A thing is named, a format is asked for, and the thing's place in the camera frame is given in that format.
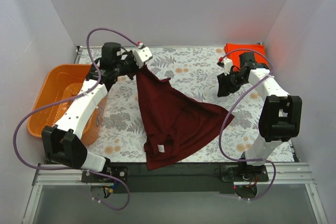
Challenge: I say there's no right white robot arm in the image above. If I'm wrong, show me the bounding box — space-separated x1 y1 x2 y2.
217 49 302 181

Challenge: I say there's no folded orange t shirt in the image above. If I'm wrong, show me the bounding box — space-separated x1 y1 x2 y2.
224 43 269 68

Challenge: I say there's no maroon t shirt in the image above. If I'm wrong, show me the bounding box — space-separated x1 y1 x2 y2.
136 66 234 170

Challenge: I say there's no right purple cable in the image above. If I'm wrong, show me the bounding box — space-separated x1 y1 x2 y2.
216 49 277 201

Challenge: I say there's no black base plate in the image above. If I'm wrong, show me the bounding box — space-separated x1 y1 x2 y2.
81 162 270 194

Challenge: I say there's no purple cable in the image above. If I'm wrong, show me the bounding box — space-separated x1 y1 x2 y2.
216 49 277 201
13 27 144 211

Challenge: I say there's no orange plastic basket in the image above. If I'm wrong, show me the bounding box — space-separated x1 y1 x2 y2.
27 64 107 146

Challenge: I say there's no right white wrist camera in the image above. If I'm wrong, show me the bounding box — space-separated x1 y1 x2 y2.
223 57 233 75

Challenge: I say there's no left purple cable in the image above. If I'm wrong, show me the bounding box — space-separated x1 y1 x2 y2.
13 27 144 211

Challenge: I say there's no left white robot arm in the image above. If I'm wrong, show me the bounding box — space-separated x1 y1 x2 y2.
41 42 152 182

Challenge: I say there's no floral table mat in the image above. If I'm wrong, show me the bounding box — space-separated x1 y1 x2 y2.
88 47 264 162

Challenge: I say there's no aluminium frame rail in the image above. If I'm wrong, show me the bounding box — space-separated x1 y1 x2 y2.
33 162 315 185

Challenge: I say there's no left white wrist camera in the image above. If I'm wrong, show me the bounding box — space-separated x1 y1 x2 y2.
133 47 153 68

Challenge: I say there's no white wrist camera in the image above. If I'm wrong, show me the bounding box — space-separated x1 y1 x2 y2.
223 57 233 75
133 47 153 68

